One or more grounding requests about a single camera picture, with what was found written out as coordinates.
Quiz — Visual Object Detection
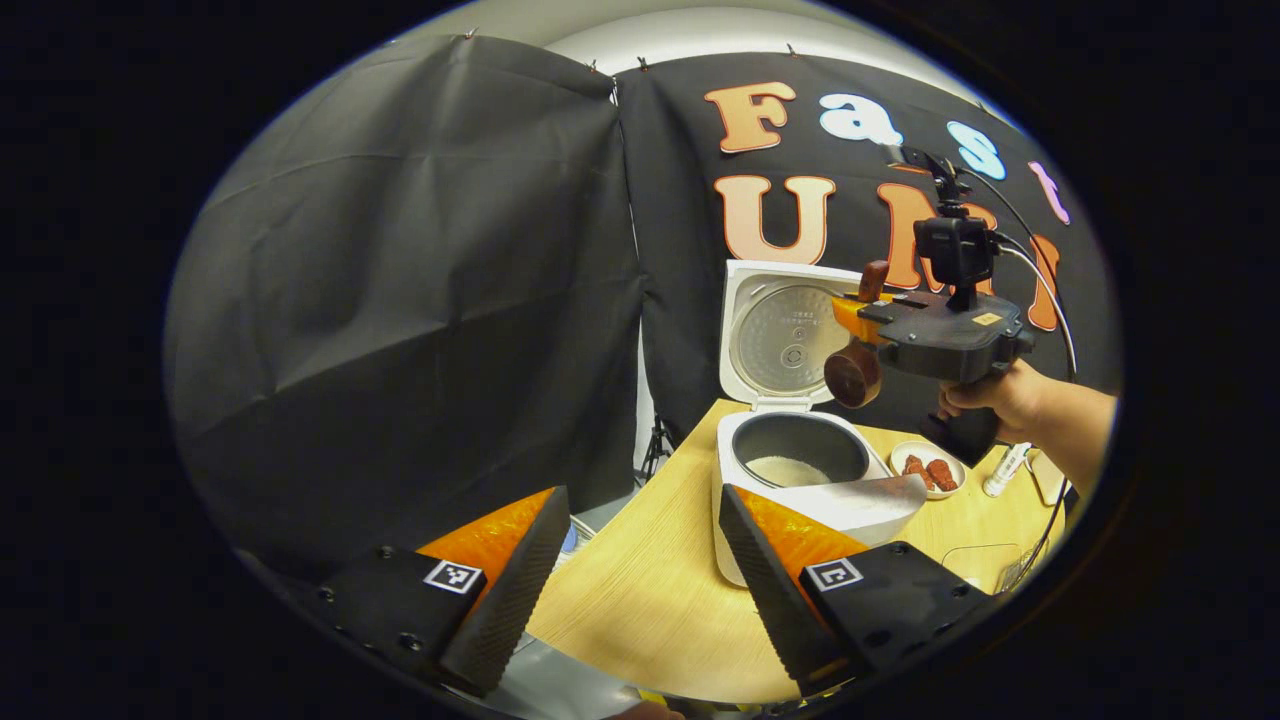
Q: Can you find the small white rice heap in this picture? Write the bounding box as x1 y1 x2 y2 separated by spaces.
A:
745 455 836 489

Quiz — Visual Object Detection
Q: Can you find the white oval plate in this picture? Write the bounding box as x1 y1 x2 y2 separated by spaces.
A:
889 441 967 499

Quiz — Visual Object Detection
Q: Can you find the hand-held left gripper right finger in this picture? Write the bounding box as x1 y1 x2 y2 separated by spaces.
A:
718 484 1001 698

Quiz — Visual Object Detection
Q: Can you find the brown wooden spoon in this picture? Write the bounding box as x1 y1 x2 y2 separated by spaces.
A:
824 260 891 409

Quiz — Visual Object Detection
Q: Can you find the black tripod stand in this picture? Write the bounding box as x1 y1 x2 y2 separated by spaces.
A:
638 415 677 483

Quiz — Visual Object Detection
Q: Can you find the white rice cooker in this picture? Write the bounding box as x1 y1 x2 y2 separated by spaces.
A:
712 260 929 588

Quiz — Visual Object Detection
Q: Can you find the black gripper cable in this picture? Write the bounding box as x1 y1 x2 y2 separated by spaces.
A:
990 232 1079 596

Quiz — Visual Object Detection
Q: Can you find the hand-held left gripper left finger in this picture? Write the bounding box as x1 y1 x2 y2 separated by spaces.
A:
300 486 571 698

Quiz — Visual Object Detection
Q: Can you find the white drink bottle green cap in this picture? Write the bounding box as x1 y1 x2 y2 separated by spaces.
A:
982 443 1031 498

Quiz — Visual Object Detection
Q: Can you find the clear plastic rice container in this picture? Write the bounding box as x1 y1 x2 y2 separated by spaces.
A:
940 543 1026 596

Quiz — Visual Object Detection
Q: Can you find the metal wire chopstick holder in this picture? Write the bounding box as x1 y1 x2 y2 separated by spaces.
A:
995 545 1053 598

